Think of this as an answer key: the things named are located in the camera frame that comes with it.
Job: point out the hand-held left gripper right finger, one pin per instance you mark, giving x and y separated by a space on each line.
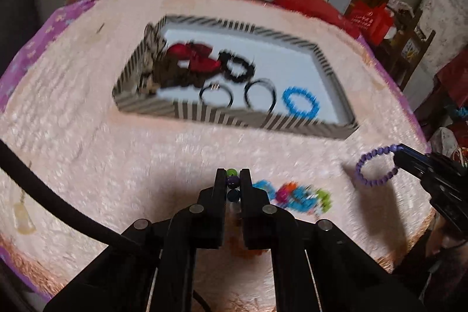
245 187

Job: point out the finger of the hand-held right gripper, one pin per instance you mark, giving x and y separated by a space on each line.
413 162

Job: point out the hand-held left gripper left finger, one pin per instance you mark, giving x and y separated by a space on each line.
219 187

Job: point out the striped cardboard box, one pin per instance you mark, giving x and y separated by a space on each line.
292 59

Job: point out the dark red cloth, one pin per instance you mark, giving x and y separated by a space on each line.
453 78

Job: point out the wooden chair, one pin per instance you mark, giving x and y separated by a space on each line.
413 52

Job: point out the pink quilted blanket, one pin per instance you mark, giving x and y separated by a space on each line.
109 151

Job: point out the brown scrunchie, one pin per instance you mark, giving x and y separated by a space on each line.
175 74

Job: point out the red shopping bag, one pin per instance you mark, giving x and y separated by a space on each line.
373 23

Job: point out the pale floral curtain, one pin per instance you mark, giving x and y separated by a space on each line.
446 5

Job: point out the red pillow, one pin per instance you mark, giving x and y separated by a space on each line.
310 5

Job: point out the pale stone pendant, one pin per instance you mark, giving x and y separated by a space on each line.
23 220

